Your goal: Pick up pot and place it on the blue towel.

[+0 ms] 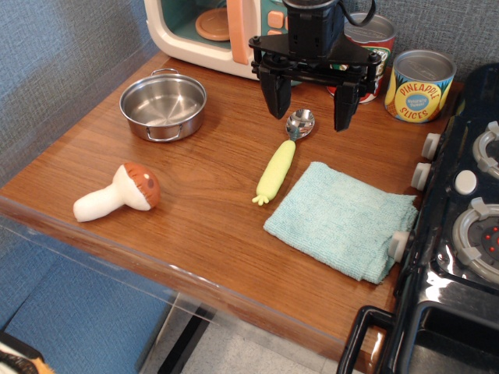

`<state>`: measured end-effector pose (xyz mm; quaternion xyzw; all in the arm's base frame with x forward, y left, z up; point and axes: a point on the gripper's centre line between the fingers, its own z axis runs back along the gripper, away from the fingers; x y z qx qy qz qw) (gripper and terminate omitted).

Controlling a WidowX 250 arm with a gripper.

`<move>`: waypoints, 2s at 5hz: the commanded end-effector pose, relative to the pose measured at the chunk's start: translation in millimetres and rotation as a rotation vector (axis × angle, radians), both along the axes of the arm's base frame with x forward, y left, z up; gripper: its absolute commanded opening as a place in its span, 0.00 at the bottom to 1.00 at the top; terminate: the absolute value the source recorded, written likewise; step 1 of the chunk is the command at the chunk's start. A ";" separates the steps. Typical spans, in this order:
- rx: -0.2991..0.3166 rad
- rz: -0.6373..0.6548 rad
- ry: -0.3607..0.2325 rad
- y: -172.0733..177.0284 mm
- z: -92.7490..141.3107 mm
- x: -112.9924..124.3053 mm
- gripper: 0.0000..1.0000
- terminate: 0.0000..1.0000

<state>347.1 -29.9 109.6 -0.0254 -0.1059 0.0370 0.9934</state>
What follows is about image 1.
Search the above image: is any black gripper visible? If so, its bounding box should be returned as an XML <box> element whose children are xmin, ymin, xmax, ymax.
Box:
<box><xmin>249</xmin><ymin>1</ymin><xmax>380</xmax><ymax>132</ymax></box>

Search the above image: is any small stainless steel pot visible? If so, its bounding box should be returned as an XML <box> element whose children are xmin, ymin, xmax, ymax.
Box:
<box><xmin>119</xmin><ymin>68</ymin><xmax>207</xmax><ymax>143</ymax></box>

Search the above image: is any light blue cloth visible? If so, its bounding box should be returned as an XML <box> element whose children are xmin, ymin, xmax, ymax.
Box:
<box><xmin>264</xmin><ymin>162</ymin><xmax>418</xmax><ymax>284</ymax></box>

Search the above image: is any tomato can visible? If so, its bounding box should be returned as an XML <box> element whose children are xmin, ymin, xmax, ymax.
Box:
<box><xmin>344</xmin><ymin>15</ymin><xmax>396</xmax><ymax>104</ymax></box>

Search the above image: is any pineapple slices can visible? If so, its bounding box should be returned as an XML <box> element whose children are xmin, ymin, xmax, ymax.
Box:
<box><xmin>384</xmin><ymin>50</ymin><xmax>456</xmax><ymax>124</ymax></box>

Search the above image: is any toy microwave oven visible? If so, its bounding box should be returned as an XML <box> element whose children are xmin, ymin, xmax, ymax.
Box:
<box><xmin>144</xmin><ymin>0</ymin><xmax>288</xmax><ymax>80</ymax></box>

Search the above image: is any grey stove knob upper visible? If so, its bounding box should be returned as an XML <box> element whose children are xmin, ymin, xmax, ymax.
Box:
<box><xmin>421</xmin><ymin>132</ymin><xmax>441</xmax><ymax>161</ymax></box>

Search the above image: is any grey stove knob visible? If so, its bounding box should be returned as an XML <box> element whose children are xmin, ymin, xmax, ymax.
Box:
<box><xmin>411</xmin><ymin>163</ymin><xmax>431</xmax><ymax>191</ymax></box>
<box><xmin>421</xmin><ymin>132</ymin><xmax>441</xmax><ymax>161</ymax></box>
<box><xmin>388</xmin><ymin>231</ymin><xmax>409</xmax><ymax>263</ymax></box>

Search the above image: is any grey stove knob middle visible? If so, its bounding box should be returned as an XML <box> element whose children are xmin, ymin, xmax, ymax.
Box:
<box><xmin>411</xmin><ymin>163</ymin><xmax>431</xmax><ymax>191</ymax></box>

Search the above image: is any grey stove knob lower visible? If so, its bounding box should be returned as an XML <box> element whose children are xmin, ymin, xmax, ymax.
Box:
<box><xmin>388</xmin><ymin>231</ymin><xmax>409</xmax><ymax>263</ymax></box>

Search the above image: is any plush mushroom toy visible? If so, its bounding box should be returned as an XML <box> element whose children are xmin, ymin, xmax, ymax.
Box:
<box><xmin>73</xmin><ymin>162</ymin><xmax>161</xmax><ymax>222</ymax></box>

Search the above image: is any black toy stove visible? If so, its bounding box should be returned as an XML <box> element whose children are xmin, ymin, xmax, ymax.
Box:
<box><xmin>338</xmin><ymin>63</ymin><xmax>498</xmax><ymax>373</ymax></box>

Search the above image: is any orange object bottom corner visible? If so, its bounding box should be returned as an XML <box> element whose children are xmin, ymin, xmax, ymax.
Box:
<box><xmin>1</xmin><ymin>331</ymin><xmax>55</xmax><ymax>374</ymax></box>

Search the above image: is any spoon with green handle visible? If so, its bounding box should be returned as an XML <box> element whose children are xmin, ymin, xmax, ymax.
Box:
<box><xmin>252</xmin><ymin>109</ymin><xmax>315</xmax><ymax>206</ymax></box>

